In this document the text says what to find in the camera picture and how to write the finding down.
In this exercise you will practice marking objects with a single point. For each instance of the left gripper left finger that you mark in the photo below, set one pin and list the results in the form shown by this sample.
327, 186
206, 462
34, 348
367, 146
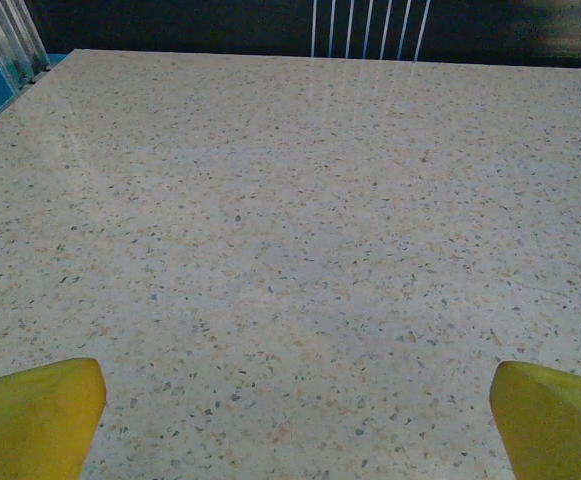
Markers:
30, 430

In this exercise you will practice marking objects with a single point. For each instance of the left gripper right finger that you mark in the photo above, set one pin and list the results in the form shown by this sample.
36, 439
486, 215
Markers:
555, 430

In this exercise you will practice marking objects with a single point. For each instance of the aluminium frame post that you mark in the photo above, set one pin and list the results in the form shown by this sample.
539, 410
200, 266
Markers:
7, 35

